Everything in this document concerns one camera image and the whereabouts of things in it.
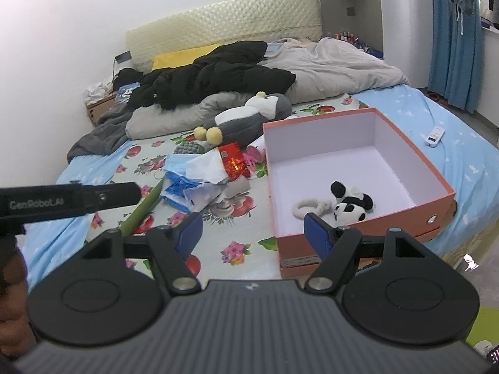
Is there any clear plastic wrapper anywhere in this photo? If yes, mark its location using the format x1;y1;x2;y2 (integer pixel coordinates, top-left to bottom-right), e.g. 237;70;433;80
183;183;229;214

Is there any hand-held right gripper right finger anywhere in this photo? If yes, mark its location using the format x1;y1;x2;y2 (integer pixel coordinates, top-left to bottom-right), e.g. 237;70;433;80
303;212;427;294

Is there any light blue bed sheet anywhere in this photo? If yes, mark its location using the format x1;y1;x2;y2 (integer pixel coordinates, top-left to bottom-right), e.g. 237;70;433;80
23;84;499;277

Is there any yellow pillow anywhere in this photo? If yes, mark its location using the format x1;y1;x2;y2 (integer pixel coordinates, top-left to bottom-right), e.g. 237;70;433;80
152;44;223;71

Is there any dark grey blanket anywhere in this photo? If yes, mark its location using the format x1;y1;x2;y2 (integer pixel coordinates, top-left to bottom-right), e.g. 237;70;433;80
67;105;135;164

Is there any red foil packet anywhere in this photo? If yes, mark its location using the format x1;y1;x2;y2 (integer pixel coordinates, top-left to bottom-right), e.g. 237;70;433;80
218;143;250;180

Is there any blue curtain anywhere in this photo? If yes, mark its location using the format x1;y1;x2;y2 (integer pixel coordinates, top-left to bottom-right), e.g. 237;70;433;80
427;0;484;113

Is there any black puffer jacket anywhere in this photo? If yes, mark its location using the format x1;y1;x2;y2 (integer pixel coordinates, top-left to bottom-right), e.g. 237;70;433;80
125;41;296;110

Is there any white remote control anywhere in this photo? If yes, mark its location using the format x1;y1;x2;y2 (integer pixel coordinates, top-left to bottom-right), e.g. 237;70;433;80
425;127;445;148

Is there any white paper towel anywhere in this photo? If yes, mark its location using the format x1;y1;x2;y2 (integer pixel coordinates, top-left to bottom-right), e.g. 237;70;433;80
185;152;230;184

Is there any grey duvet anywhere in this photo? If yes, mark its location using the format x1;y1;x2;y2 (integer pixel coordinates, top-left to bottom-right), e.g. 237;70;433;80
125;38;410;139

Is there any grey cardboard piece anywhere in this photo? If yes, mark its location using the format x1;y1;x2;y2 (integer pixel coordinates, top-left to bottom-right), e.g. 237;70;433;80
224;177;252;199

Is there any blue printed bag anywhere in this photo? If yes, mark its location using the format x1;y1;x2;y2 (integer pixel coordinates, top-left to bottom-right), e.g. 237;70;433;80
116;84;141;104

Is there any panda plush toy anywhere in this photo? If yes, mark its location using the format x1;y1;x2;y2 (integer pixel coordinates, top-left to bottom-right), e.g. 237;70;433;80
331;181;374;227

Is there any white ring toy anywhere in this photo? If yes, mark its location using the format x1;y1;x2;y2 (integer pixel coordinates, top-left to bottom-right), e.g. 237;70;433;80
292;199;332;219

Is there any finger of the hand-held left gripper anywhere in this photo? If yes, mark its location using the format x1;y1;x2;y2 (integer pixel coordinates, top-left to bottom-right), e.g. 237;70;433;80
86;182;142;213

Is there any grey white penguin plush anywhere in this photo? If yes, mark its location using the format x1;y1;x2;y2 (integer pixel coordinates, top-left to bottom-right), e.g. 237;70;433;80
194;91;293;151

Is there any floral printed bed mat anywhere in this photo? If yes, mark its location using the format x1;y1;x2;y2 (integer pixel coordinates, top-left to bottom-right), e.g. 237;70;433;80
84;99;369;281

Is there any small black garment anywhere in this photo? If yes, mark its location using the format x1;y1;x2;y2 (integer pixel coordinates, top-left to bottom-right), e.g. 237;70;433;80
114;68;145;90

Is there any cream quilted headboard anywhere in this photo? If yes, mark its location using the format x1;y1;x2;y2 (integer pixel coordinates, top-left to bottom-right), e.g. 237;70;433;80
125;0;323;73

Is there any blue face mask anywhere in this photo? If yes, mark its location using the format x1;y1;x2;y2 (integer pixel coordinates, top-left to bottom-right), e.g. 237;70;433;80
164;154;203;176

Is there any crumpled white cloth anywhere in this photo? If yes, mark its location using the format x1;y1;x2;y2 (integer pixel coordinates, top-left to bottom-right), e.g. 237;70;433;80
83;80;115;106

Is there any brown cardboard box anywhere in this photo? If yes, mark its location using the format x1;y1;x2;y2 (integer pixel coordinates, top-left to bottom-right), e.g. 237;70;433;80
86;93;118;127

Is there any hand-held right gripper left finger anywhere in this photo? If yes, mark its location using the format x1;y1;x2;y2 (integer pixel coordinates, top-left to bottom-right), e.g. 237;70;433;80
80;213;204;295

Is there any pink flower toy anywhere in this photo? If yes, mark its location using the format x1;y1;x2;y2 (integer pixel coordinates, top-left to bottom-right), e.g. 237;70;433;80
242;152;258;176

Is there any person's left hand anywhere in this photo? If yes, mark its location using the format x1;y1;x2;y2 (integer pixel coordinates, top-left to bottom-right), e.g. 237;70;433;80
0;242;36;359

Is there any white pink bottle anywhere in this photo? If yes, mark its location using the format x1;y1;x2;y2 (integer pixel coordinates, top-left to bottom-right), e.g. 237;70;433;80
246;136;268;163

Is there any green long-handled brush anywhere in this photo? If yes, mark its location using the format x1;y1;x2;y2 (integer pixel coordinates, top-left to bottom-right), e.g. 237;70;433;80
121;140;205;236

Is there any row of small bottles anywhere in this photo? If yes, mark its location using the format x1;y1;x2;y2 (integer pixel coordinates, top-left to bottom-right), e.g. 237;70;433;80
327;29;375;51

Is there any salmon pink cardboard box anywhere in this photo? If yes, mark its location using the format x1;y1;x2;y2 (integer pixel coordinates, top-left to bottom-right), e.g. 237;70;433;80
262;108;457;279

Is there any lime green object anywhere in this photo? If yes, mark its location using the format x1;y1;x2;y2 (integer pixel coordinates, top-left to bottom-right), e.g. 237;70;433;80
466;306;499;359

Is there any blue wet wipes packet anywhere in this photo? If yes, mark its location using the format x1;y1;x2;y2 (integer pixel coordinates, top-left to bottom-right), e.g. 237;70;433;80
162;173;203;213

